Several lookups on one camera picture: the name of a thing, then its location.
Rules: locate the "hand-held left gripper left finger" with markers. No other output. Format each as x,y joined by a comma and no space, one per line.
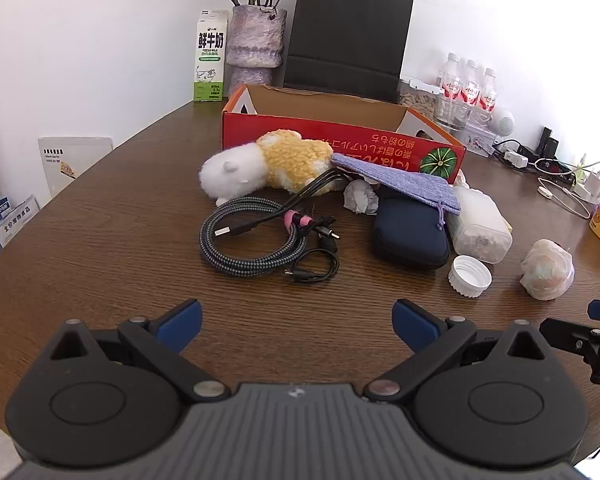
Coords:
182,322

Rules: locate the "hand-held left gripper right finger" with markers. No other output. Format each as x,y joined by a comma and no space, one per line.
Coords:
415,325

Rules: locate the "pale round bundle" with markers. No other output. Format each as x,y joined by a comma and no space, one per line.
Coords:
545,270

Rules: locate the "large white jar lid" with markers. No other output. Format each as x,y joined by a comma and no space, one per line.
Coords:
467,280

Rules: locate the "navy blue zip case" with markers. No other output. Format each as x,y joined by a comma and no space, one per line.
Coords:
405,240

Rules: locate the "clear plastic jar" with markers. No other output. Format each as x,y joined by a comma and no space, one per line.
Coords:
480,225

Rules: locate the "white tissue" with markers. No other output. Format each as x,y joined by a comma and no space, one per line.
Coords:
360,197
461,178

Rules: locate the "white yellow plush toy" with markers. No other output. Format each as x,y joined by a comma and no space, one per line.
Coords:
235,170

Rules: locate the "red cardboard box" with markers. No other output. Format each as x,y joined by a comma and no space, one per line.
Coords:
290,132

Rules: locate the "clear container of seeds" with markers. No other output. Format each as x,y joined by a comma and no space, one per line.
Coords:
420,102

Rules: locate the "white charger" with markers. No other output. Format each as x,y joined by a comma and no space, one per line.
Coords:
592,187

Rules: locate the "small spray bottle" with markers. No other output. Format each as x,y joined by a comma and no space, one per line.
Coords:
582,170

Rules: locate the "white plug adapter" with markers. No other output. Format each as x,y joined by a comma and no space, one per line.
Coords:
517,159

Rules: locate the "black upright device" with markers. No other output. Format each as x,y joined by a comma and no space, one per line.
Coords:
547,142

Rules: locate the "white sign board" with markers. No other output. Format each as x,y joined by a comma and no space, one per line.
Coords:
75,160

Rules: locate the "white round speaker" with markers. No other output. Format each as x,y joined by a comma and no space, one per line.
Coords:
504,121

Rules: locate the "red label water bottle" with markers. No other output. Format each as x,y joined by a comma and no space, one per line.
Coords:
450,80
488,92
471,87

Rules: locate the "white green milk carton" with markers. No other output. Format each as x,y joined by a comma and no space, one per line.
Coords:
210,60

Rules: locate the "purple textured vase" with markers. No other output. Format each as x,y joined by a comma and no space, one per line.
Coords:
255,35

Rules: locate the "black paper bag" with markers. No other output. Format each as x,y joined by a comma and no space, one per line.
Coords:
347,35

